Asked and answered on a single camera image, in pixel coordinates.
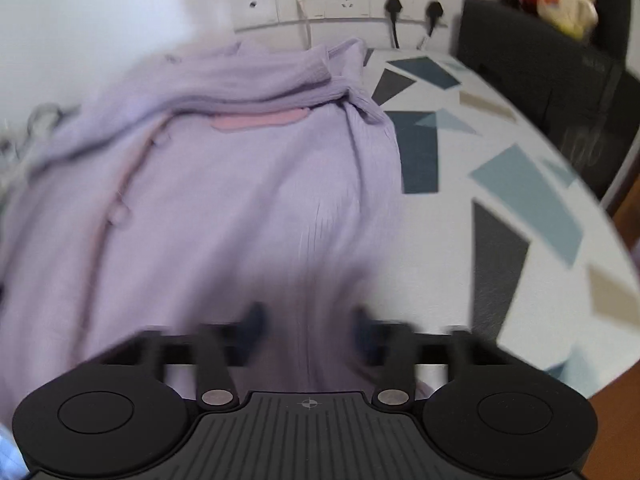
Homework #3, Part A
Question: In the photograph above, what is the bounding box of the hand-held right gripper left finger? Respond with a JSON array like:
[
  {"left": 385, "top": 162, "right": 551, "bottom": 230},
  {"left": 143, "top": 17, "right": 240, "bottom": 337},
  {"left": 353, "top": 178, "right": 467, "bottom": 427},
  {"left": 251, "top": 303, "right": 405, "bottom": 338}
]
[{"left": 95, "top": 302, "right": 268, "bottom": 408}]

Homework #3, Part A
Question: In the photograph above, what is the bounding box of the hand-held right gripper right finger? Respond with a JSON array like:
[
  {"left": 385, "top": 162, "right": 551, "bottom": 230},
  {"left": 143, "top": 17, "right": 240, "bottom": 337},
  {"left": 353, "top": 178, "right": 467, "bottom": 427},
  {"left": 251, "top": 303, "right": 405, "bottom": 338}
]
[{"left": 350, "top": 305, "right": 507, "bottom": 408}]

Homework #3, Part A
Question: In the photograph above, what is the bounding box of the lilac knit cardigan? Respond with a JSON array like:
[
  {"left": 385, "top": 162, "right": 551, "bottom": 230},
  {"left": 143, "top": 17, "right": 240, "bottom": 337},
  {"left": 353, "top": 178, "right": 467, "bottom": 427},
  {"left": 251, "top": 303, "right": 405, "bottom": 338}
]
[{"left": 0, "top": 37, "right": 436, "bottom": 426}]

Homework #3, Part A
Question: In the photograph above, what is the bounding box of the geometric patterned table mat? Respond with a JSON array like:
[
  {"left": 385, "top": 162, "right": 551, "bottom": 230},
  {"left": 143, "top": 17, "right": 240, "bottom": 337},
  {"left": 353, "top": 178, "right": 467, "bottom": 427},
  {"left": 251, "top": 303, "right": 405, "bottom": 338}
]
[{"left": 360, "top": 47, "right": 640, "bottom": 398}]

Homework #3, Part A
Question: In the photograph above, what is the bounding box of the black cabinet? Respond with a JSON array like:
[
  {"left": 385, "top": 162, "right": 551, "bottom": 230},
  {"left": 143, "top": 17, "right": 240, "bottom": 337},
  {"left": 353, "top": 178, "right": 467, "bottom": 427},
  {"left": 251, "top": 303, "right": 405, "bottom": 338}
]
[{"left": 456, "top": 0, "right": 640, "bottom": 206}]

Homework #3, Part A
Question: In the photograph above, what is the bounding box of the black power plug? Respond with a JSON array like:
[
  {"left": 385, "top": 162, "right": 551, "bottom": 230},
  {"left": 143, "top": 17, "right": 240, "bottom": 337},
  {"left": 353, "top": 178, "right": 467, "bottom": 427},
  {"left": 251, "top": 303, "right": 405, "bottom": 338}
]
[
  {"left": 416, "top": 0, "right": 447, "bottom": 51},
  {"left": 382, "top": 0, "right": 407, "bottom": 50}
]

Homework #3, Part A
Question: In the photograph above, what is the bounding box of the red yellow snack bag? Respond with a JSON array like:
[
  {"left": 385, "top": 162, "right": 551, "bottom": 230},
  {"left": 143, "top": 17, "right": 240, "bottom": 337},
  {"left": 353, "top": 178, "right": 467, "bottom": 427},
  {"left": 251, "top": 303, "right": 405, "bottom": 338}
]
[{"left": 500, "top": 0, "right": 601, "bottom": 41}]

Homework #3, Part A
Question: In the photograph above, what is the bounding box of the white charging cable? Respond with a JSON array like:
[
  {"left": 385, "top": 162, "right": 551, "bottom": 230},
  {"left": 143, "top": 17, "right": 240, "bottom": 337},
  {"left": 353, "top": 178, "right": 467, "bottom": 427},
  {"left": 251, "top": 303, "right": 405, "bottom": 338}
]
[{"left": 295, "top": 0, "right": 315, "bottom": 52}]

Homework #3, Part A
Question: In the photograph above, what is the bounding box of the white wall socket strip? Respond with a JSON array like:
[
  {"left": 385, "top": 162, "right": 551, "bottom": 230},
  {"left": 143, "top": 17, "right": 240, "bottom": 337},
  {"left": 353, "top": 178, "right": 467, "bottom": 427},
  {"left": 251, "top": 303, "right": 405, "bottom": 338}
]
[{"left": 227, "top": 0, "right": 463, "bottom": 35}]

